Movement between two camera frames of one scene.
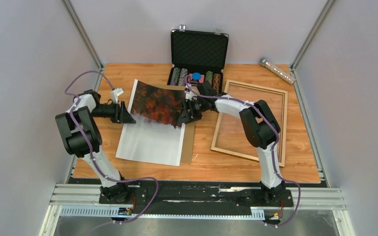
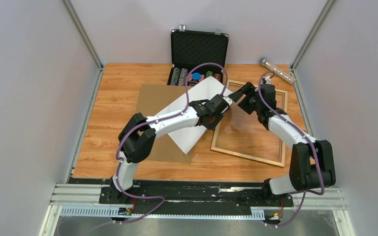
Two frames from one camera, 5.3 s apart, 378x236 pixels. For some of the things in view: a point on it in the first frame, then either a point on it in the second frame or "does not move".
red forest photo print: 156,136 → 185,137
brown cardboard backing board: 189,145 → 154,99
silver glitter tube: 288,77 does not move
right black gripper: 186,117 → 248,89
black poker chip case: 197,57 does not move
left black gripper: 122,116 → 211,126
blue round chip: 196,76 does not move
